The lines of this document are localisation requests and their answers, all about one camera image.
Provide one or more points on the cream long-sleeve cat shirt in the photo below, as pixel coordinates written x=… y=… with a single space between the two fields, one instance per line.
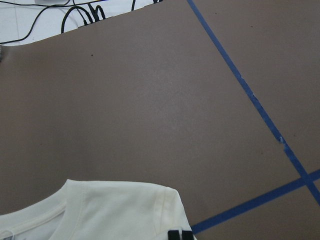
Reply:
x=100 y=210

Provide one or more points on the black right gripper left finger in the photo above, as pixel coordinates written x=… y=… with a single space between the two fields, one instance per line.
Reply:
x=173 y=235

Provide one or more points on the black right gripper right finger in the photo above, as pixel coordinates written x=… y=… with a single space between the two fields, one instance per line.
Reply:
x=187 y=235

